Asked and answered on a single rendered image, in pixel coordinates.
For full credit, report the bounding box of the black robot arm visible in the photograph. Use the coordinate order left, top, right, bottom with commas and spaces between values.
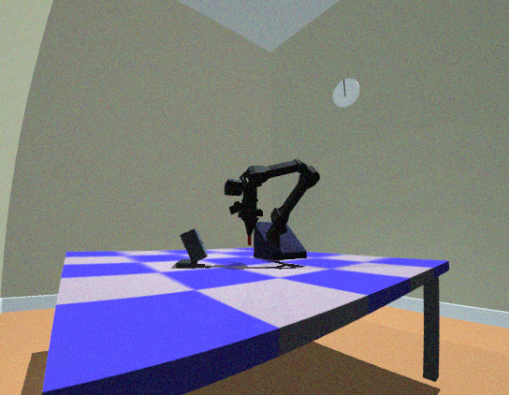
225, 159, 320, 241

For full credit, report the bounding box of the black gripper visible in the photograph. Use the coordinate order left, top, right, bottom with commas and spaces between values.
239, 196, 263, 236

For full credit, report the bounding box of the grey sloped panel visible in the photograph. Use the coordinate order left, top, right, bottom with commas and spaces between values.
176, 229, 208, 268

